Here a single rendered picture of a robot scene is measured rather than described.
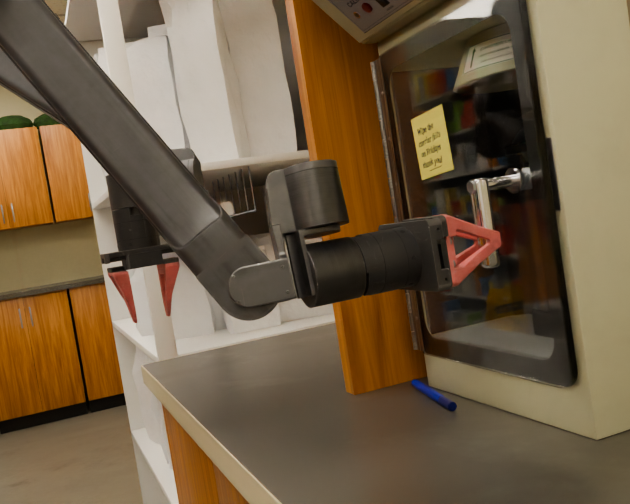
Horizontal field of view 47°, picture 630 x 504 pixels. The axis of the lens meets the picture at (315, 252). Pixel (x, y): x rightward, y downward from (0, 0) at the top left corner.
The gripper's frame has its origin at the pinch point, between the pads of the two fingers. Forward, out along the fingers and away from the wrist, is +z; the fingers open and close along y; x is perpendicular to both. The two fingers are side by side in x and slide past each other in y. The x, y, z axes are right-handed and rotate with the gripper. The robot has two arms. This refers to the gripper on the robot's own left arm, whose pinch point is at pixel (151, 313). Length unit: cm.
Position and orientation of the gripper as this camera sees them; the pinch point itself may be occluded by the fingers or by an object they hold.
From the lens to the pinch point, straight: 103.0
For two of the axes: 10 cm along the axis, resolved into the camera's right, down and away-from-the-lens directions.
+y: 9.2, -1.7, 3.6
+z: 1.6, 9.9, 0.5
